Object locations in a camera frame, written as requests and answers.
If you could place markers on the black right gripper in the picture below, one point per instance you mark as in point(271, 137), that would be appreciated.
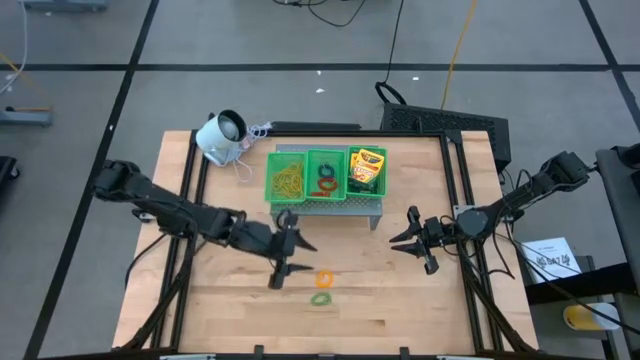
point(435, 232)

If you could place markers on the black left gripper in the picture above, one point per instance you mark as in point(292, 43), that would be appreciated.
point(262, 242)

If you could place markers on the yellow rubber band pile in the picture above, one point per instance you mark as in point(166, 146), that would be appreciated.
point(287, 182)

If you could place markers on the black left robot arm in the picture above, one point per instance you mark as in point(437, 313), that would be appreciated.
point(160, 205)

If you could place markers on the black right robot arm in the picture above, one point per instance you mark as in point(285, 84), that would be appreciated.
point(525, 192)

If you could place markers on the grey perforated metal riser shelf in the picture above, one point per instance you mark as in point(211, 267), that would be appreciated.
point(325, 210)

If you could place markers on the green plastic mesh basket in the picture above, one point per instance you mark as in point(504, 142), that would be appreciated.
point(272, 157)
point(367, 195)
point(314, 170)

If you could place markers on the white printed paper sheet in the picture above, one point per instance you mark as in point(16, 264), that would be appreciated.
point(550, 257)

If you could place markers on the black side shelf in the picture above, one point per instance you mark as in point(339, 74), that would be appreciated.
point(575, 287)

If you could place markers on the yellow white round object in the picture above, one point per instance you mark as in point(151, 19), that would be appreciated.
point(580, 317)

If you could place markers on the black cart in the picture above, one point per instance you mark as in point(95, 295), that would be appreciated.
point(620, 220)

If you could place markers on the black object on floor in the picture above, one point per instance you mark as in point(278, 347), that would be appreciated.
point(6, 172)

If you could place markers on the grey stand base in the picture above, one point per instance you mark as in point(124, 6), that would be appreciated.
point(25, 118)
point(65, 5)

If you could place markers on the black aluminium table frame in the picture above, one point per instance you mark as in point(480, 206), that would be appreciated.
point(400, 134)

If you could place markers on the white round camera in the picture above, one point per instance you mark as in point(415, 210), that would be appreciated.
point(215, 140)

